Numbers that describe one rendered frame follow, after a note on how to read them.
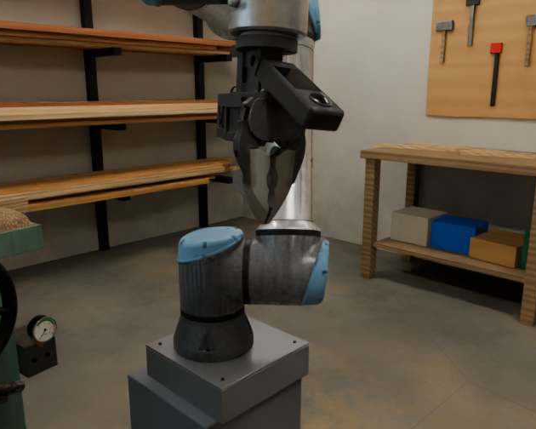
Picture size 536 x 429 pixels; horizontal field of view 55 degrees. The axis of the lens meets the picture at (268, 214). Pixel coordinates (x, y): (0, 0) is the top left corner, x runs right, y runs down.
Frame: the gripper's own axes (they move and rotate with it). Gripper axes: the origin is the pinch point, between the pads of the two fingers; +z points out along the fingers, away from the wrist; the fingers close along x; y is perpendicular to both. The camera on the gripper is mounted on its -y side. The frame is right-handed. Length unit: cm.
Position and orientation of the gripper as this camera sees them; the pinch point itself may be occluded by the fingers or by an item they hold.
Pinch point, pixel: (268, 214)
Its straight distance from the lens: 61.0
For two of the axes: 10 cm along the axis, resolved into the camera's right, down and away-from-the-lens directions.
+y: -5.4, -1.6, 8.3
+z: -0.5, 9.9, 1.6
